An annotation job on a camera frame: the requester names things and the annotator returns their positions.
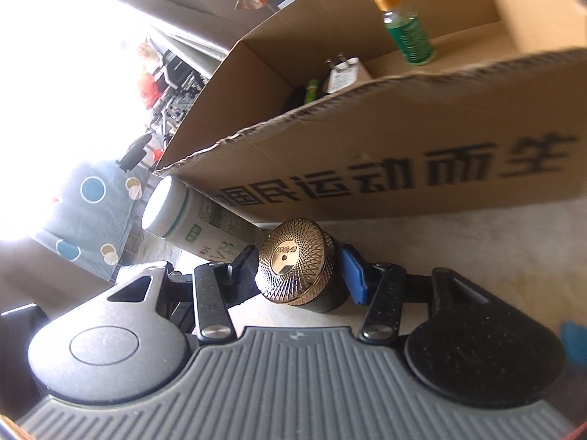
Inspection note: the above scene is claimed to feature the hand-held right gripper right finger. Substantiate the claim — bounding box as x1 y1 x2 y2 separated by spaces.
341 244 502 345

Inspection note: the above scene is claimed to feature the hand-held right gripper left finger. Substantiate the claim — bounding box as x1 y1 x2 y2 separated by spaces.
110 244 260 345

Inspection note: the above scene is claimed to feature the gold lidded black jar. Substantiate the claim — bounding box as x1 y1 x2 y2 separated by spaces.
254 217 350 315

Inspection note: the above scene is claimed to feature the large brown cardboard box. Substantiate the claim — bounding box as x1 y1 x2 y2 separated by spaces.
151 0 587 224

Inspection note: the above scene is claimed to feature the black green tube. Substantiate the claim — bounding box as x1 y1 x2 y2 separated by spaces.
286 78 322 111

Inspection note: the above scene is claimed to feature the white plug charger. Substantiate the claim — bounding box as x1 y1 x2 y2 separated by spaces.
320 51 372 97

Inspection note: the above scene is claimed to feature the green dropper bottle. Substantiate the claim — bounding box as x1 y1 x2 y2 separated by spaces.
366 0 436 67

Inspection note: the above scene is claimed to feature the white supplement bottle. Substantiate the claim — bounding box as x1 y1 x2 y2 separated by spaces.
139 176 265 263

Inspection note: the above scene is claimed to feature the grey dotted cloth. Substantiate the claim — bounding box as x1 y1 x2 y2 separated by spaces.
29 159 157 283

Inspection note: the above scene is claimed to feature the wheelchair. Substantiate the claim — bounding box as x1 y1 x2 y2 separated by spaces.
136 40 208 148

